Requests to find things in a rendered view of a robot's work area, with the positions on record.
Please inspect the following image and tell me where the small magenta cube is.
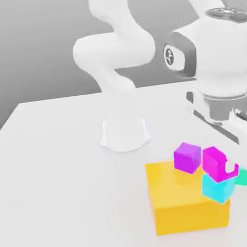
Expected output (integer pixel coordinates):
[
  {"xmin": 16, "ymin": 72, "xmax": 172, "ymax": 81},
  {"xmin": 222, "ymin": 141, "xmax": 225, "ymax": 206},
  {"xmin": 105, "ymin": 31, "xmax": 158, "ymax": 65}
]
[{"xmin": 200, "ymin": 143, "xmax": 241, "ymax": 185}]

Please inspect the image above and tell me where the large yellow box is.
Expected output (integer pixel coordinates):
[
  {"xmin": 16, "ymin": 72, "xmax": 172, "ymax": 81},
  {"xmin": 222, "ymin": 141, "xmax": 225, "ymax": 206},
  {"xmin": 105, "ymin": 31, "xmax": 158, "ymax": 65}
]
[{"xmin": 144, "ymin": 153, "xmax": 234, "ymax": 237}]

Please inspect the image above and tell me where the small cyan cube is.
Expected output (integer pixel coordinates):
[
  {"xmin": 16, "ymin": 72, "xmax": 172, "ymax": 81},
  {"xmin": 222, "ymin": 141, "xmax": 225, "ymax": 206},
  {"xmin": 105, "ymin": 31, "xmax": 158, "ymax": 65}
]
[{"xmin": 199, "ymin": 170, "xmax": 238, "ymax": 207}]

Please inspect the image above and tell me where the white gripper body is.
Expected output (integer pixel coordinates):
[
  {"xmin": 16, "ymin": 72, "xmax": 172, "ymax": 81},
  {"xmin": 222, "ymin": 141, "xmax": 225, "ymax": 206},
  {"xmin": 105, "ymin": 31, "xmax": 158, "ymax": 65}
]
[{"xmin": 187, "ymin": 96, "xmax": 247, "ymax": 161}]

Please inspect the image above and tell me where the small purple cube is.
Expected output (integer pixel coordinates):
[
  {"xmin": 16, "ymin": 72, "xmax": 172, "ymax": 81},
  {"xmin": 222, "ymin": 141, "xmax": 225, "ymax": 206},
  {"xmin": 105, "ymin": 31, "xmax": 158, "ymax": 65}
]
[{"xmin": 171, "ymin": 140, "xmax": 205, "ymax": 177}]

